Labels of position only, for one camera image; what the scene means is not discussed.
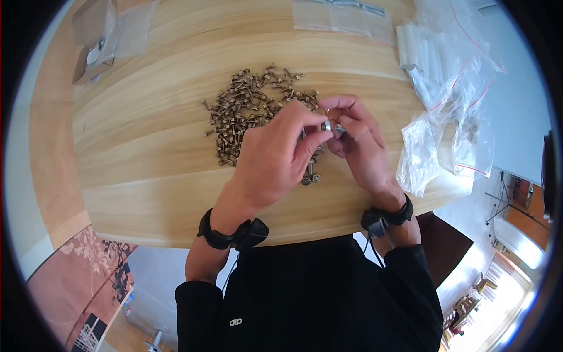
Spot person's left hand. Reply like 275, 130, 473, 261
220, 101, 335, 221

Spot person's right hand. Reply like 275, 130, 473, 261
317, 94, 406, 212

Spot person's right index finger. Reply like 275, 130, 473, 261
317, 94, 374, 128

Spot person's left thumb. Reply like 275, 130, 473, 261
292, 130, 335, 168

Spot person's left index finger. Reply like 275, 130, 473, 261
275, 101, 329, 132

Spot person's right fingers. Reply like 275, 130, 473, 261
326, 135, 355, 160

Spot person's right thumb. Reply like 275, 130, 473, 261
339, 115, 374, 141

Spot assembled bronze bolts heap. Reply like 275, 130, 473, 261
300, 152, 324, 186

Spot pile of bronze screws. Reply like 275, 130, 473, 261
200, 63, 322, 168

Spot crumpled clear plastic bag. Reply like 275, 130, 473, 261
395, 112, 444, 199

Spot flat clear bag with bolts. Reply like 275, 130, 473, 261
293, 0, 397, 48

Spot black wrist band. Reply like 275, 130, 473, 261
361, 194, 414, 238
197, 208, 270, 252

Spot bag of white tubes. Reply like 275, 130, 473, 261
395, 21, 454, 111

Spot small clear red-zip bag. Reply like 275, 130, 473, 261
452, 79, 497, 178

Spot large clear red-zip bag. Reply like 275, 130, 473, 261
413, 0, 507, 75

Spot person's body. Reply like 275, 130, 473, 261
174, 235, 444, 352

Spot black tripod stand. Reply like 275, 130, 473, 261
485, 171, 512, 226

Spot wooden figurines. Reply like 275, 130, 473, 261
443, 273, 498, 337

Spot bright window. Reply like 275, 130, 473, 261
457, 251, 548, 352

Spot brown cardboard box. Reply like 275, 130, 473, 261
71, 0, 118, 86

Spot small round glass table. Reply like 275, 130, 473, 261
143, 322, 171, 352

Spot floral patterned rug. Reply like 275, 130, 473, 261
26, 224, 138, 352

